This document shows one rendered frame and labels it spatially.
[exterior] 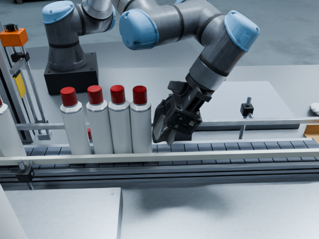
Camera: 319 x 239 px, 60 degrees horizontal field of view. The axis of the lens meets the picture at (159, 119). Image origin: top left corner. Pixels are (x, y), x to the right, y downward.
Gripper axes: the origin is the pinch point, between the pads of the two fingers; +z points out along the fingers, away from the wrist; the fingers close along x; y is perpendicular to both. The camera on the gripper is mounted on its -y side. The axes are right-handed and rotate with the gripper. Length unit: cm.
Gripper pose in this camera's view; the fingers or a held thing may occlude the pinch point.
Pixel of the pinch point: (156, 137)
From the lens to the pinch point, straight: 72.7
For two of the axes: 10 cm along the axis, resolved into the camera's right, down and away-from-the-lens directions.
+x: 8.7, 3.8, 3.2
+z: -5.0, 7.1, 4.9
